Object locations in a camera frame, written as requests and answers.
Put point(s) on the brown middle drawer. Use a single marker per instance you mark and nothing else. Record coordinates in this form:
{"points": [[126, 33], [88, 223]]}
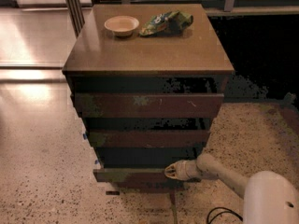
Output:
{"points": [[156, 138]]}

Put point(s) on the brown bottom drawer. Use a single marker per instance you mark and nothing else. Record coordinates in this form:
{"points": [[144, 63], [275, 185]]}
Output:
{"points": [[137, 178]]}

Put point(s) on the brown wooden drawer cabinet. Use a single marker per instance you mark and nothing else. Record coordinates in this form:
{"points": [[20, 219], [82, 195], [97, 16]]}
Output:
{"points": [[191, 62]]}

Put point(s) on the green chip bag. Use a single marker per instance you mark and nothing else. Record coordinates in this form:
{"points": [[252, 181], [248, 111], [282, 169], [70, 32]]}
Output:
{"points": [[169, 23]]}

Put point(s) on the white bowl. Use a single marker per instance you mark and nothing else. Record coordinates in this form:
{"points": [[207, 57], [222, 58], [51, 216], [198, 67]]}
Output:
{"points": [[121, 26]]}

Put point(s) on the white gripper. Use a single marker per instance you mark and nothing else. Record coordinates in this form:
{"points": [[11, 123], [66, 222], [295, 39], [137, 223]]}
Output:
{"points": [[187, 170]]}

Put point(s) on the brown top drawer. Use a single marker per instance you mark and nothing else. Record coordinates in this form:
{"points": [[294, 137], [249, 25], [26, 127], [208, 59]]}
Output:
{"points": [[132, 105]]}

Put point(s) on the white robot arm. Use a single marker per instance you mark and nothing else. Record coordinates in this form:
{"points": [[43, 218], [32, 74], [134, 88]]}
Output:
{"points": [[269, 198]]}

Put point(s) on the brown drawer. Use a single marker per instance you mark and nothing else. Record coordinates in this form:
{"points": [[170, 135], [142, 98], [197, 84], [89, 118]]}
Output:
{"points": [[137, 178], [132, 105], [156, 138]]}

